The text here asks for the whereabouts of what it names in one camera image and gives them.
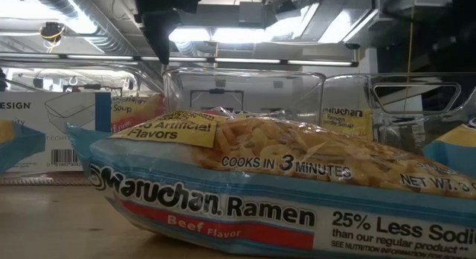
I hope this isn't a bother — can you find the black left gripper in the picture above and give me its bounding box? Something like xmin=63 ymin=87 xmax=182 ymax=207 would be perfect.
xmin=132 ymin=0 xmax=202 ymax=65

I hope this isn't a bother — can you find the red Maruchan beef ramen pack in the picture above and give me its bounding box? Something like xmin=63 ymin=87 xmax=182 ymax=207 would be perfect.
xmin=110 ymin=94 xmax=167 ymax=135

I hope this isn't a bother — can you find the blue Maruchan beef ramen pack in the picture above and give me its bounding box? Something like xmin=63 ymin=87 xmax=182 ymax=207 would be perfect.
xmin=422 ymin=117 xmax=476 ymax=180
xmin=0 ymin=119 xmax=48 ymax=175
xmin=65 ymin=106 xmax=476 ymax=259

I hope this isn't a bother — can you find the yellow Maruchan chicken ramen pack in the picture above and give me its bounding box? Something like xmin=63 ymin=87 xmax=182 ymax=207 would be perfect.
xmin=321 ymin=106 xmax=374 ymax=141

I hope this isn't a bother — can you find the clear plastic bin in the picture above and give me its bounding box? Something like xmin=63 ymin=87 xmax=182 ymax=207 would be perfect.
xmin=0 ymin=59 xmax=167 ymax=178
xmin=321 ymin=71 xmax=476 ymax=158
xmin=162 ymin=67 xmax=327 ymax=128

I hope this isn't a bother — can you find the ceiling light panel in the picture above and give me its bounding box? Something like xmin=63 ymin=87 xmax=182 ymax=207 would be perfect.
xmin=169 ymin=26 xmax=283 ymax=44

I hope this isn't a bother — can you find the white product box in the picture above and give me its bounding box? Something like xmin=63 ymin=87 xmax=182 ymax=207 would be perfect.
xmin=0 ymin=91 xmax=112 ymax=174

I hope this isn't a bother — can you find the black aluminium rig frame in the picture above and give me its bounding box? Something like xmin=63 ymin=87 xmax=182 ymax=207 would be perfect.
xmin=0 ymin=52 xmax=361 ymax=68

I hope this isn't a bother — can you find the silver ceiling air duct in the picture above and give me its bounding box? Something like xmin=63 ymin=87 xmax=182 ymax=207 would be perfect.
xmin=22 ymin=0 xmax=149 ymax=57

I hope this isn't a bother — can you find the yellow black cord reel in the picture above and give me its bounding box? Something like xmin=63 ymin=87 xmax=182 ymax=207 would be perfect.
xmin=39 ymin=22 xmax=67 ymax=48

